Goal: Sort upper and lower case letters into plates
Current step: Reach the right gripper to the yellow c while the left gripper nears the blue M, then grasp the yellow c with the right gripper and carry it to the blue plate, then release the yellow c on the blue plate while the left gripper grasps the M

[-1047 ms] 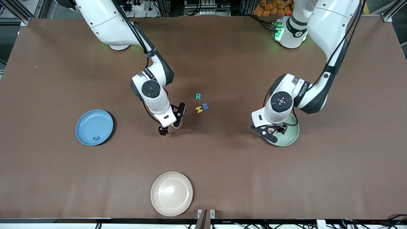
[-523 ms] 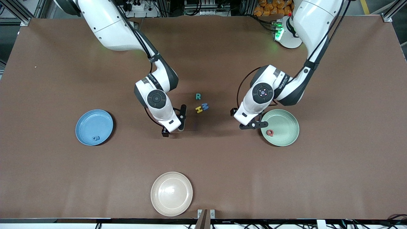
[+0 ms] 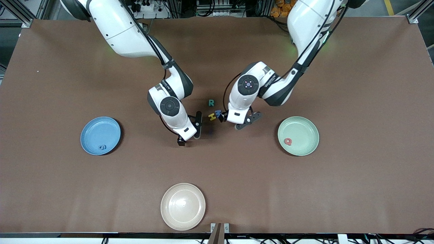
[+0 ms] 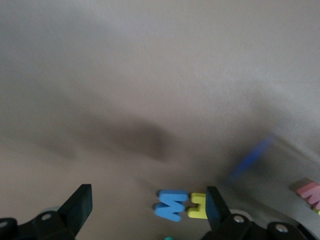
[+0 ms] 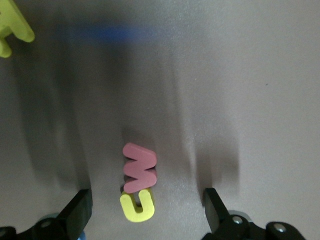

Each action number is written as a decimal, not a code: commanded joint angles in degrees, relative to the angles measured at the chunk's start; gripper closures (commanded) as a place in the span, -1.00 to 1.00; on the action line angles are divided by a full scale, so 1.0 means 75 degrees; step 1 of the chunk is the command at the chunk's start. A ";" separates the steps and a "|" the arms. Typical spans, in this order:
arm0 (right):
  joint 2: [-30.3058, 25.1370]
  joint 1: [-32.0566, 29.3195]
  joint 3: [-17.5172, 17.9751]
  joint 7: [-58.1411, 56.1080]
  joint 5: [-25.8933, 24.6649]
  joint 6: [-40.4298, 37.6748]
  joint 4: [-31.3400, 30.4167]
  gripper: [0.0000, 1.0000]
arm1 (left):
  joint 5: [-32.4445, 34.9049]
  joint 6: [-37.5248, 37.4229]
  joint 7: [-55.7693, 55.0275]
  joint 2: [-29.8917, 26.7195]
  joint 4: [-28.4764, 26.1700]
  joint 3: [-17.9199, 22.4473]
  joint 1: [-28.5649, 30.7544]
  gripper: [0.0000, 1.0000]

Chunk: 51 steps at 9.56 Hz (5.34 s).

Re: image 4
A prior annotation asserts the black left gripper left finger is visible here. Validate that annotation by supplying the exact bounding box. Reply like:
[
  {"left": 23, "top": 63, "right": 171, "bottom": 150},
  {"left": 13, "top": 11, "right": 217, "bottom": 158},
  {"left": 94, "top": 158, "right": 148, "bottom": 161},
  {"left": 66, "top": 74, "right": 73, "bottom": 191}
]
[{"left": 0, "top": 183, "right": 93, "bottom": 240}]

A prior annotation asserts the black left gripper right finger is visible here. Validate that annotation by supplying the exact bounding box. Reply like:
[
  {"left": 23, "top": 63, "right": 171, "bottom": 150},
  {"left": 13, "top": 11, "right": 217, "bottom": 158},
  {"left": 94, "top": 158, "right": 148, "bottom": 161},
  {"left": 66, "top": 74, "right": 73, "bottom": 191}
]
[{"left": 199, "top": 186, "right": 317, "bottom": 240}]

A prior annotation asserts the yellow letter H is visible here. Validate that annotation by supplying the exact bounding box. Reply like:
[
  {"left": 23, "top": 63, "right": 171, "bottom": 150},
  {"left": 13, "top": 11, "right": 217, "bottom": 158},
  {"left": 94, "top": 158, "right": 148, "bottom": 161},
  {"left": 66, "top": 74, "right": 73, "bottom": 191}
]
[{"left": 186, "top": 192, "right": 210, "bottom": 220}]

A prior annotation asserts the blue capital letter M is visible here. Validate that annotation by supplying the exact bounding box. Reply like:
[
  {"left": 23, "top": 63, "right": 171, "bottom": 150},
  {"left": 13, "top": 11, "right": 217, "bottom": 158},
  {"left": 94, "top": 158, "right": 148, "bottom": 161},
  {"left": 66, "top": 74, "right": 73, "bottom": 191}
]
[{"left": 154, "top": 189, "right": 189, "bottom": 222}]

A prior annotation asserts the red lowercase letter w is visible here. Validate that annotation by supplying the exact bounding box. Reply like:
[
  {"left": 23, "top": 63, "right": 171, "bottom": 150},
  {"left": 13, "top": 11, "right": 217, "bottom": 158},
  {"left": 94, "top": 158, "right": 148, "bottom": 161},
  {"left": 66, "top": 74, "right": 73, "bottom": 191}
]
[{"left": 291, "top": 177, "right": 320, "bottom": 211}]

